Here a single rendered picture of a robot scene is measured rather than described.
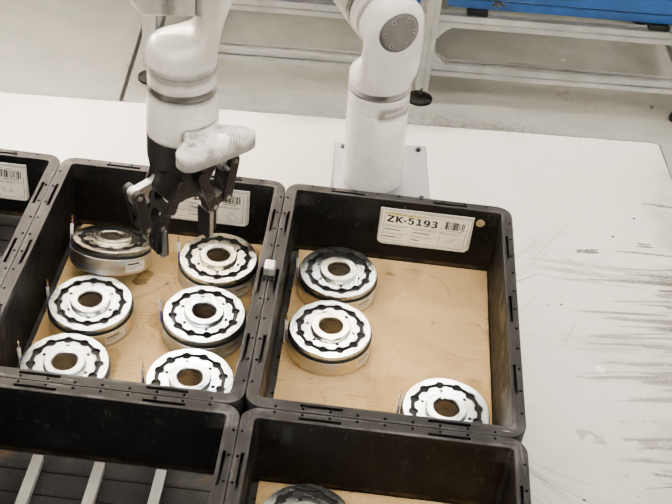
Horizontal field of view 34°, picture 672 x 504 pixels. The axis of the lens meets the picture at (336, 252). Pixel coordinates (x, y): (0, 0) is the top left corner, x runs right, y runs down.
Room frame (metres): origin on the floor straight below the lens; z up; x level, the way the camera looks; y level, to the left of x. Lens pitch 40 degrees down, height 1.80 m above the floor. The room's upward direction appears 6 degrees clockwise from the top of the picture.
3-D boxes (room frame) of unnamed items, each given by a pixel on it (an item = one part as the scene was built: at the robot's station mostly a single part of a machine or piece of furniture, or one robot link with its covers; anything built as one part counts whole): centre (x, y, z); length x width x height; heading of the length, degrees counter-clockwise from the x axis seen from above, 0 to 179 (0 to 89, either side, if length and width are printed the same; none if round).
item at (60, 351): (0.87, 0.30, 0.86); 0.05 x 0.05 x 0.01
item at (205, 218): (0.97, 0.15, 1.01); 0.02 x 0.01 x 0.04; 44
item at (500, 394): (0.97, -0.07, 0.87); 0.40 x 0.30 x 0.11; 179
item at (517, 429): (0.97, -0.07, 0.92); 0.40 x 0.30 x 0.02; 179
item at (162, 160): (0.95, 0.17, 1.11); 0.08 x 0.08 x 0.09
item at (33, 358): (0.87, 0.30, 0.86); 0.10 x 0.10 x 0.01
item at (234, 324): (0.97, 0.15, 0.86); 0.10 x 0.10 x 0.01
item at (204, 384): (0.86, 0.15, 0.86); 0.05 x 0.05 x 0.01
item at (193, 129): (0.94, 0.16, 1.18); 0.11 x 0.09 x 0.06; 44
